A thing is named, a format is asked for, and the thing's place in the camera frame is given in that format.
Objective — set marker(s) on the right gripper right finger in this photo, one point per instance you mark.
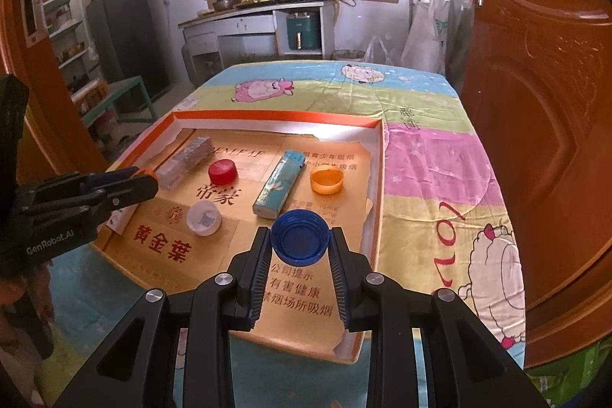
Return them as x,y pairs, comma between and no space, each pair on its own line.
348,270

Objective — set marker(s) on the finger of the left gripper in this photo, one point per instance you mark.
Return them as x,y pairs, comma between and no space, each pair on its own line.
121,175
125,193

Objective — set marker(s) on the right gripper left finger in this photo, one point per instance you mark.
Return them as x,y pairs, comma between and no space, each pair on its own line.
250,271

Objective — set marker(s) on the blue bottle cap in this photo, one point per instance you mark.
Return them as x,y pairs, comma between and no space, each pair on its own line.
300,237

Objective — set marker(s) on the white bottle cap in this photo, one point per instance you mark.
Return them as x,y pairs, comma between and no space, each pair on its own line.
204,218

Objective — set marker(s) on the orange bottle cap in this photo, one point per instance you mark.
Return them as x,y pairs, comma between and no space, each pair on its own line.
326,180

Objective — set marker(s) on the red bottle cap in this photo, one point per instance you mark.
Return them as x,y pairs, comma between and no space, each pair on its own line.
222,172

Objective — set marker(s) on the white pink small box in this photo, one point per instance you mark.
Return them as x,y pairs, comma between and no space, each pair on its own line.
120,218

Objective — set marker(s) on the teal lighter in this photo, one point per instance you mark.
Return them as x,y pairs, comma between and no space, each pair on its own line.
273,195

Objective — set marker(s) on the orange cardboard box tray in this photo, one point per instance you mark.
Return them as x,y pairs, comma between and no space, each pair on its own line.
157,249

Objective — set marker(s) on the clear plastic rectangular block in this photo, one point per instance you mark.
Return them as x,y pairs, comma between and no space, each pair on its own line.
175,168

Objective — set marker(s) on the colourful cartoon tablecloth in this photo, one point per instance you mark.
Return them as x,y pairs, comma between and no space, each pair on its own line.
443,218

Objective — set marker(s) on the dark refrigerator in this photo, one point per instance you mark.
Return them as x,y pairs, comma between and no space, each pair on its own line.
125,39

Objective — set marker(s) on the metal storage shelf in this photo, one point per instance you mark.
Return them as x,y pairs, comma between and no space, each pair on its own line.
75,53

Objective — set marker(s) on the white kitchen counter cabinet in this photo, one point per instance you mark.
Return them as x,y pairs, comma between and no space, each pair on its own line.
256,34

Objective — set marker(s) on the white plastic sack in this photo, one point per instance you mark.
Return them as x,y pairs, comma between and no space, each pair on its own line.
425,48

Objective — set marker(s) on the teal air fryer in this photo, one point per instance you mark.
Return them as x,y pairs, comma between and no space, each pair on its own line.
303,31

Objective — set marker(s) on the brown wooden door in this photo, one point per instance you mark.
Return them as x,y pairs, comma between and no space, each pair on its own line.
538,92

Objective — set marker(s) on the brown wooden door frame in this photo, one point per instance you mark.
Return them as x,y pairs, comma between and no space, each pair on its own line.
54,140

